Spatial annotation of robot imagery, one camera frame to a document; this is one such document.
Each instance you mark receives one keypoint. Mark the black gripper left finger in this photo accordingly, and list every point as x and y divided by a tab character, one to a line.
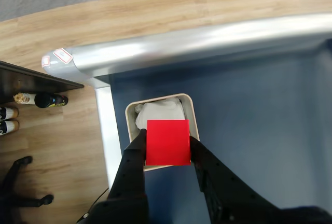
129	172

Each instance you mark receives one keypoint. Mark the red bordered white sticker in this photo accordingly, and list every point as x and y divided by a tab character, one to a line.
46	61
62	55

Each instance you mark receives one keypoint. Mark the white bottle gold cap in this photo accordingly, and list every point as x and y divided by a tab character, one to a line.
9	127
9	113

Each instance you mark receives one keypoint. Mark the red cube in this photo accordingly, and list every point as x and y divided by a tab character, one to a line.
168	143

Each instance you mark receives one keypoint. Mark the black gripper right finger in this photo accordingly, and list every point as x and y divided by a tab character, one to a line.
223	187

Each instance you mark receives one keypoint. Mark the white crumpled tissue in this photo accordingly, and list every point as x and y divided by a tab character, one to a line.
160	110

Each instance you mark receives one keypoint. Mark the dark shelf board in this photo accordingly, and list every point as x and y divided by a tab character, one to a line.
33	84

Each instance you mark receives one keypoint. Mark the beige box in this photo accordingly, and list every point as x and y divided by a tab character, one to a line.
194	115

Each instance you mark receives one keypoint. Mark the silver table rail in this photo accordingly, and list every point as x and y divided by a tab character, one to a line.
181	45

